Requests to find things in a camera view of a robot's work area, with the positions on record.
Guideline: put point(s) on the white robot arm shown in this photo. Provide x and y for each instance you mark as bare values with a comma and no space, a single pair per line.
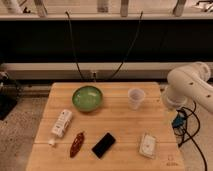
189,82

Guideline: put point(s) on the green ceramic bowl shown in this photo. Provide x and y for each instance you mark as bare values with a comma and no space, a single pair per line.
87,98

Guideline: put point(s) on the clear plastic wrapped packet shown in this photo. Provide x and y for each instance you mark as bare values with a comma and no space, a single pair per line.
147,146

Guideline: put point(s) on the white tube bottle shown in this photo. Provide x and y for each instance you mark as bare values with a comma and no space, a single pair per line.
59,127

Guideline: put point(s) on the black smartphone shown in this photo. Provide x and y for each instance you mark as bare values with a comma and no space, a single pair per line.
103,145

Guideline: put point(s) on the dark equipment at left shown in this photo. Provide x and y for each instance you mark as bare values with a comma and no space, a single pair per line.
9,94

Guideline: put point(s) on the blue cable connector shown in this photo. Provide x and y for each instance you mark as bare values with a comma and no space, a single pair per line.
178,121

